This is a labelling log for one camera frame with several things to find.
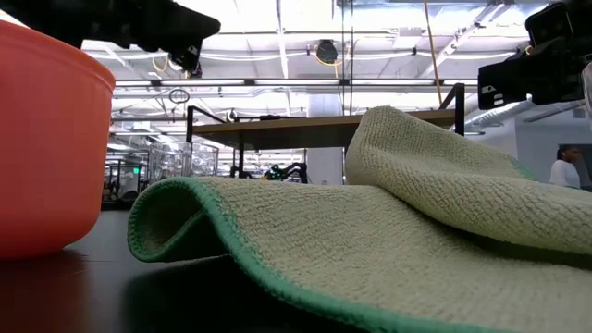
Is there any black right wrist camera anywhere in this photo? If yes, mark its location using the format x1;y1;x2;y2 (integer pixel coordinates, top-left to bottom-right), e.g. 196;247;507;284
525;1;577;48

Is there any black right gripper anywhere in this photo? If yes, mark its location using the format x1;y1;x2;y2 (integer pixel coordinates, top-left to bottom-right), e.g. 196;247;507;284
477;36;587;111

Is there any yellow cable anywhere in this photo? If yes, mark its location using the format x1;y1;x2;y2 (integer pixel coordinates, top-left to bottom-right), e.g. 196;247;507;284
423;0;444;106

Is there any black vertical pipe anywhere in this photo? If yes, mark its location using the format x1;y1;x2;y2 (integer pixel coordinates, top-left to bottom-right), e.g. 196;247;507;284
349;0;355;117

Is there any green microfiber cloth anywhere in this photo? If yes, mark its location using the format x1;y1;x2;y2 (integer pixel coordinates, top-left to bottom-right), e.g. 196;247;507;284
127;105;592;333

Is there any white building column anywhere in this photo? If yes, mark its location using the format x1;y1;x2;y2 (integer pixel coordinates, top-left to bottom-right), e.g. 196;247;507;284
306;94;344;186

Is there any person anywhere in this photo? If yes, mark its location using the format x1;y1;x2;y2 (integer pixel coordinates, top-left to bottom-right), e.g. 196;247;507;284
549;144;583;190

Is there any orange plastic mug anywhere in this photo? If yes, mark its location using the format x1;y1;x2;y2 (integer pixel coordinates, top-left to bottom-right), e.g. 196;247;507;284
0;18;117;260

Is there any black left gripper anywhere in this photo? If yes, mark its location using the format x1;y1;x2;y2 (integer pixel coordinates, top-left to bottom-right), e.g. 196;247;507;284
55;0;222;53

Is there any wooden shelf with black legs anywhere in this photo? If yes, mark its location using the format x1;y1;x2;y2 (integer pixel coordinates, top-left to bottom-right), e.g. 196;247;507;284
184;81;466;179

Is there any white patterned ceramic mug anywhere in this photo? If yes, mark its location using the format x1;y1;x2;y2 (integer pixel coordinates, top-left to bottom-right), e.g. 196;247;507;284
581;60;592;117

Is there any black ceiling cord reel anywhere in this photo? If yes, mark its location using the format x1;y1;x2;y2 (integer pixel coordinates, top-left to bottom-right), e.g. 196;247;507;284
315;38;339;66
168;43;204;79

